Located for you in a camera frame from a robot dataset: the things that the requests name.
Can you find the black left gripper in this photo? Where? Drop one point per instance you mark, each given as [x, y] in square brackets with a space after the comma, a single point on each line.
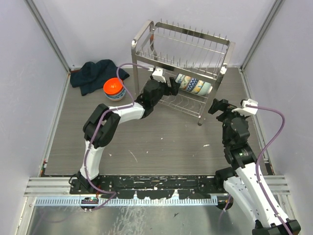
[174, 87]

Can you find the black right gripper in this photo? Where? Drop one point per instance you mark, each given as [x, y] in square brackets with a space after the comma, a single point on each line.
[222, 105]

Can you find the orange floral back bowl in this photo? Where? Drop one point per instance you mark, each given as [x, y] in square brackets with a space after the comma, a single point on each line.
[187, 83]

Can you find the stainless steel dish rack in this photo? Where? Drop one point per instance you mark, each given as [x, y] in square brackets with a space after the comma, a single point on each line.
[181, 50]

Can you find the blue white floral bowl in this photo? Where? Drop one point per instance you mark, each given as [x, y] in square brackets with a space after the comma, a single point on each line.
[121, 93]

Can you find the plain orange bowl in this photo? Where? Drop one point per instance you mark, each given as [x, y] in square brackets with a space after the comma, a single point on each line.
[113, 86]

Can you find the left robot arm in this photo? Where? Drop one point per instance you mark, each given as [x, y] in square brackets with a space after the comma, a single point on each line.
[101, 126]

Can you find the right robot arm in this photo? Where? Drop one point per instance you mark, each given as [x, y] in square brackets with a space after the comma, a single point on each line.
[243, 180]

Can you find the blue swirl back bowl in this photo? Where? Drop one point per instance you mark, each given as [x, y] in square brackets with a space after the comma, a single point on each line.
[180, 78]

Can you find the green grid back bowl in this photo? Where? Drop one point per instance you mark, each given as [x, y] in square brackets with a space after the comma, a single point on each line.
[206, 89]

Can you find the yellow orange back bowl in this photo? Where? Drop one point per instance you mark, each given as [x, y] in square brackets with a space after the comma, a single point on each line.
[198, 87]

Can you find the dark blue crumpled cloth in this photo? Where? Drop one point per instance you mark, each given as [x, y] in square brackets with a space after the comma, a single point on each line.
[92, 76]

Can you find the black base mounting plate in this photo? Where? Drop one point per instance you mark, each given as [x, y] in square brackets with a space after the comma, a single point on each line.
[158, 187]

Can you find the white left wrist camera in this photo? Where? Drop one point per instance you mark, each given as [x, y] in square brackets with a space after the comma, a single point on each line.
[158, 75]

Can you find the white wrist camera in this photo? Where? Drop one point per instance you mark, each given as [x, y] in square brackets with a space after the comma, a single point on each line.
[158, 75]
[248, 107]

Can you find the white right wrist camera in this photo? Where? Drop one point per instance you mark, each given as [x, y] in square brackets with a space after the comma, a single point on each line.
[248, 107]

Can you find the slotted cable duct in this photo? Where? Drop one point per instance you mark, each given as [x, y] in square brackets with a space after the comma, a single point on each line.
[93, 201]

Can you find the aluminium frame rail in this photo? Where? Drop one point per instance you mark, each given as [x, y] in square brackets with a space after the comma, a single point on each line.
[52, 186]

